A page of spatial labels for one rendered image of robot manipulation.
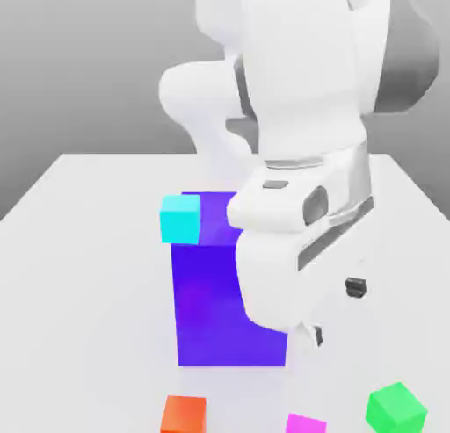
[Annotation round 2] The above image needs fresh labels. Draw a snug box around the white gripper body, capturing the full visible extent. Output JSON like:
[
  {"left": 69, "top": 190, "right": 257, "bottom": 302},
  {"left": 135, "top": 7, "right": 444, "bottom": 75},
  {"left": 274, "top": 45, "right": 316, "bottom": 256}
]
[{"left": 234, "top": 196, "right": 378, "bottom": 335}]

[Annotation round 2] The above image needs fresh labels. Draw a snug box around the small magenta cube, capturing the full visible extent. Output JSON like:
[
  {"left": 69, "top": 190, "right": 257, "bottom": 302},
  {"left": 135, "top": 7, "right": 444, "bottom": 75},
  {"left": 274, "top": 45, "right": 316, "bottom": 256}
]
[{"left": 285, "top": 412, "right": 328, "bottom": 433}]

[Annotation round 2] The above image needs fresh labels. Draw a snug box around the small cyan cube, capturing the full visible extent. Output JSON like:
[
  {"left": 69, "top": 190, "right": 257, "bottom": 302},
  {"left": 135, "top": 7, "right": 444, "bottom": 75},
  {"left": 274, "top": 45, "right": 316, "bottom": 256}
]
[{"left": 159, "top": 194, "right": 202, "bottom": 246}]

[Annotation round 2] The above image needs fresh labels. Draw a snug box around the small green cube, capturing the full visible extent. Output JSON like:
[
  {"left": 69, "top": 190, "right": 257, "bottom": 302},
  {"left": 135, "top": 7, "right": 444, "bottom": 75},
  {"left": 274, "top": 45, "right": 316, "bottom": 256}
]
[{"left": 364, "top": 381, "right": 429, "bottom": 433}]

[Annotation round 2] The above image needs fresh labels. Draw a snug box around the small orange cube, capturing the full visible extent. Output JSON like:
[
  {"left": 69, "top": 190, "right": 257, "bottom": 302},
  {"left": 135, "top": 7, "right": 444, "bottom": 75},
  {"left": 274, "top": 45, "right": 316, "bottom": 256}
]
[{"left": 160, "top": 394, "right": 207, "bottom": 433}]

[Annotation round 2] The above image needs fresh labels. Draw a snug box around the large purple box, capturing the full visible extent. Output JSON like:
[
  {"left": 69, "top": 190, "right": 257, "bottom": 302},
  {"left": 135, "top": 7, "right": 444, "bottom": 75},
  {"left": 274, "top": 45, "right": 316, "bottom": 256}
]
[{"left": 170, "top": 191, "right": 288, "bottom": 368}]

